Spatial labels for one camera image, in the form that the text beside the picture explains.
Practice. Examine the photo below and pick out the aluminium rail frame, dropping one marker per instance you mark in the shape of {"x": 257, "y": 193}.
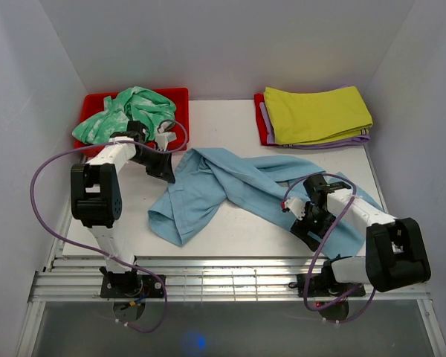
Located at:
{"x": 192, "y": 272}

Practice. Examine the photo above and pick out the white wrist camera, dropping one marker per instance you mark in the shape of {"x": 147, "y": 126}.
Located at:
{"x": 296, "y": 206}
{"x": 163, "y": 138}

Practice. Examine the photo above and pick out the light blue trousers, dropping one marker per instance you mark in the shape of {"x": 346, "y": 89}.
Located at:
{"x": 207, "y": 178}

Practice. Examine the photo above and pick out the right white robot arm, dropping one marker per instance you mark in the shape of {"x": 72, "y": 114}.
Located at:
{"x": 393, "y": 252}

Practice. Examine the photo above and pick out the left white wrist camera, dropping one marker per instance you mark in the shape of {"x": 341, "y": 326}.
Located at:
{"x": 163, "y": 138}

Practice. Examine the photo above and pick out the red plastic bin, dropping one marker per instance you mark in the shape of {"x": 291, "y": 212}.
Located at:
{"x": 135, "y": 133}

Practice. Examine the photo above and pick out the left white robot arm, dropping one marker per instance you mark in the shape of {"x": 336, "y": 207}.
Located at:
{"x": 96, "y": 201}

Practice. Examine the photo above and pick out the lilac folded trousers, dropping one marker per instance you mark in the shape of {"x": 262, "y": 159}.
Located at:
{"x": 267, "y": 126}

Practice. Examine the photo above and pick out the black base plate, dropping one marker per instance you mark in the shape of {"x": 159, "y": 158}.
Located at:
{"x": 131, "y": 285}
{"x": 321, "y": 287}

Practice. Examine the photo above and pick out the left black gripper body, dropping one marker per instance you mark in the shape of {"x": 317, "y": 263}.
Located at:
{"x": 148, "y": 156}

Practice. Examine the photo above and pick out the yellow folded trousers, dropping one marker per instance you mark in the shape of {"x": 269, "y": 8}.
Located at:
{"x": 316, "y": 115}

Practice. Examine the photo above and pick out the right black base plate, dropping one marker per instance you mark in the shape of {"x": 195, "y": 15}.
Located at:
{"x": 321, "y": 287}

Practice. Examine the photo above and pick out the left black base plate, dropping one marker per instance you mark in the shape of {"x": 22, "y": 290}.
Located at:
{"x": 131, "y": 285}

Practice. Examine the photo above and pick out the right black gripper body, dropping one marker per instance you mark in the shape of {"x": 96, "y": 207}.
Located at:
{"x": 318, "y": 219}

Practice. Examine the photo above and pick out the green white patterned trousers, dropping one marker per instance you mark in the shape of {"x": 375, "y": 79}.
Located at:
{"x": 133, "y": 104}

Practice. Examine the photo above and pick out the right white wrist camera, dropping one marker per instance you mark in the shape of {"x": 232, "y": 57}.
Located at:
{"x": 296, "y": 206}

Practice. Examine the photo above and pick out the red folded trousers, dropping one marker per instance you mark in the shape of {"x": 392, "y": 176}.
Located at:
{"x": 263, "y": 123}

